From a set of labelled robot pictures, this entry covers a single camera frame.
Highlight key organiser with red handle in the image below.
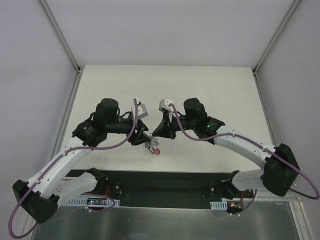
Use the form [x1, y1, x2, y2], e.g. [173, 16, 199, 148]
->
[145, 134, 161, 156]

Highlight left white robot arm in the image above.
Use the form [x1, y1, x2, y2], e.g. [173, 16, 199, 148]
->
[12, 98, 150, 224]

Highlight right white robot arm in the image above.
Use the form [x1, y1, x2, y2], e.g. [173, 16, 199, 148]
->
[152, 98, 299, 200]

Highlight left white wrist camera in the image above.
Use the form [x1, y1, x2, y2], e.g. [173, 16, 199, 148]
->
[131, 98, 148, 120]

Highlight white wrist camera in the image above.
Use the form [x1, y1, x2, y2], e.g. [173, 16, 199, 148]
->
[158, 99, 174, 123]
[131, 98, 148, 120]

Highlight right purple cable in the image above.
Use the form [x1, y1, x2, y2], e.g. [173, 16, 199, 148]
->
[168, 102, 320, 217]

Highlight purple cable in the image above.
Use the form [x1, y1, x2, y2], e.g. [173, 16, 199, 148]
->
[168, 102, 320, 217]
[8, 97, 141, 238]

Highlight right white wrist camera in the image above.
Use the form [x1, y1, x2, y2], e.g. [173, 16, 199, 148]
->
[158, 99, 174, 123]

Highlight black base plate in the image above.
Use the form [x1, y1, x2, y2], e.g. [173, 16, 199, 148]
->
[69, 168, 286, 208]

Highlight left white cable duct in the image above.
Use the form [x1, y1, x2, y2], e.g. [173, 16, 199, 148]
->
[61, 197, 120, 208]

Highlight white cable duct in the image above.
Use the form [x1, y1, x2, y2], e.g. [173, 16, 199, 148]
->
[210, 200, 228, 211]
[61, 197, 120, 208]

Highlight right white cable duct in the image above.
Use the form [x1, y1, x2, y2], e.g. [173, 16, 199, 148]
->
[210, 200, 228, 211]

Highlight left aluminium frame post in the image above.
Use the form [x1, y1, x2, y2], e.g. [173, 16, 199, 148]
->
[37, 0, 81, 74]

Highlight aluminium frame post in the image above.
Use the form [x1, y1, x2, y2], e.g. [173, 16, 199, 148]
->
[37, 0, 81, 74]
[252, 0, 303, 76]

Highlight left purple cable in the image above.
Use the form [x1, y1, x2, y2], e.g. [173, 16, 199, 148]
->
[8, 97, 141, 238]

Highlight right aluminium frame post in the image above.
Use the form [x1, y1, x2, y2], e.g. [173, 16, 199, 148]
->
[252, 0, 303, 76]

